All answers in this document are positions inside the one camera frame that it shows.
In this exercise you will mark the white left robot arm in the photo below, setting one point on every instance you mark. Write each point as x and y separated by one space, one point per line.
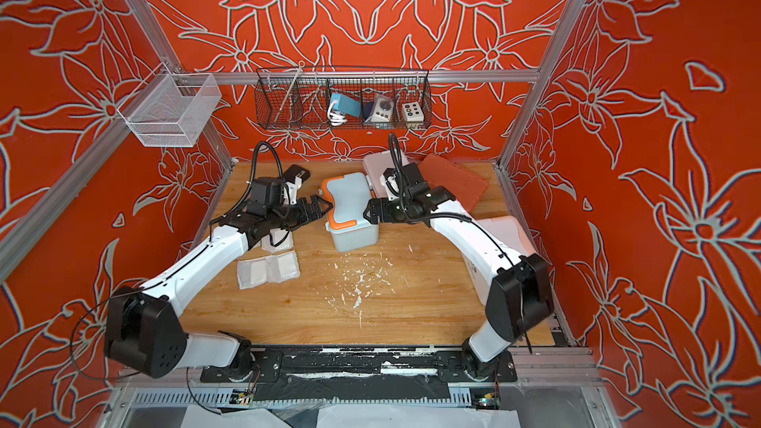
143 330

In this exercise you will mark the white wire mesh basket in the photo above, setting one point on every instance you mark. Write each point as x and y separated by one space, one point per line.
171 114

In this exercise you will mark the black tool case yellow label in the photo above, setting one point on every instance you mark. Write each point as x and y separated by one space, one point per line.
296 175

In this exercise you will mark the blue device with white cable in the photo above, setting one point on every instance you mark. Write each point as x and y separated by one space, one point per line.
341 108

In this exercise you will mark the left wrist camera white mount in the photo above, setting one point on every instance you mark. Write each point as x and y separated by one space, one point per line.
290 191

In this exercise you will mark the orange plastic tool case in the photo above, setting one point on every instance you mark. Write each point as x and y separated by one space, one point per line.
465 185

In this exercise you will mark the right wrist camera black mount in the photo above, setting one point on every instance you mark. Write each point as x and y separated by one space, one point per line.
411 197

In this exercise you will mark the white round-dial device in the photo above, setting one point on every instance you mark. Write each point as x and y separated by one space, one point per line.
381 110

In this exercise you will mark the black wire wall basket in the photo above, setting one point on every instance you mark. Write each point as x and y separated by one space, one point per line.
297 98

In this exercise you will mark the aluminium frame post left rear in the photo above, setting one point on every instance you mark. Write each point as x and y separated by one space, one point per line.
169 62

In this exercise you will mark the grey first aid box orange handle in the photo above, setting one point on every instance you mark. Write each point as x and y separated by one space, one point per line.
346 223

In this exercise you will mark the aluminium frame post right rear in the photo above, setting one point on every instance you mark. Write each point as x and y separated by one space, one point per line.
568 20

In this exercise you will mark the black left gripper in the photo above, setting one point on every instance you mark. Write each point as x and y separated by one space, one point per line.
313 213

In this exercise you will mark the beige button box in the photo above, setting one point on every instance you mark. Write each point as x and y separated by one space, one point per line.
413 115

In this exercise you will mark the aluminium frame post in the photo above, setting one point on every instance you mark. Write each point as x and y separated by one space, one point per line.
169 62
568 20

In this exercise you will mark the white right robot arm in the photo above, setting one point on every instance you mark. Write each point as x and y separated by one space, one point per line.
519 293

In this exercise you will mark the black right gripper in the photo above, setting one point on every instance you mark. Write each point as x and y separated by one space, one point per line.
375 211

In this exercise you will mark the aluminium left side rail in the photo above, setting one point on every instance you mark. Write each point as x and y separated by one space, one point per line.
21 240

